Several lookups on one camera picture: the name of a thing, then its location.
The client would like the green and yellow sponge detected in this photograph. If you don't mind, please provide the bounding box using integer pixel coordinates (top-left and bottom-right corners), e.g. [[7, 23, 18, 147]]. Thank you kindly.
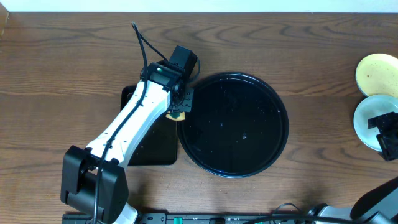
[[166, 111, 185, 121]]

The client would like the light blue plate top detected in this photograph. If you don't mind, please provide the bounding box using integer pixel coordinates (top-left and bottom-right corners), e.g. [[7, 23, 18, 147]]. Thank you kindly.
[[353, 95, 397, 152]]

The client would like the yellow plate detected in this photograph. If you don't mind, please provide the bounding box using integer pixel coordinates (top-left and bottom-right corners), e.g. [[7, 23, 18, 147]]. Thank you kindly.
[[355, 54, 397, 98]]

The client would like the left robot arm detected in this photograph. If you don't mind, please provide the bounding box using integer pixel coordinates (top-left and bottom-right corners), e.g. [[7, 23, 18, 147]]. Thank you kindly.
[[60, 61, 195, 223]]

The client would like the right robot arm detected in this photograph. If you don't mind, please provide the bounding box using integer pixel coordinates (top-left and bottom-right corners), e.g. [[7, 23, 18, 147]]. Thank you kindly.
[[308, 112, 397, 224]]

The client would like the black rectangular tray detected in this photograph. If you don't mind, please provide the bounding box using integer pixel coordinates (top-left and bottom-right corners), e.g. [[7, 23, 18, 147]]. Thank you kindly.
[[117, 82, 177, 166]]

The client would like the black round tray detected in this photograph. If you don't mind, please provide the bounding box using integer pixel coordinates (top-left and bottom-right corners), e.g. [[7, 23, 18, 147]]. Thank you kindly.
[[177, 72, 289, 178]]

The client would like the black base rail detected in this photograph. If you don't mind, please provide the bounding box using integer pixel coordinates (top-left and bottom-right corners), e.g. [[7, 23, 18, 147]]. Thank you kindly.
[[62, 213, 310, 224]]

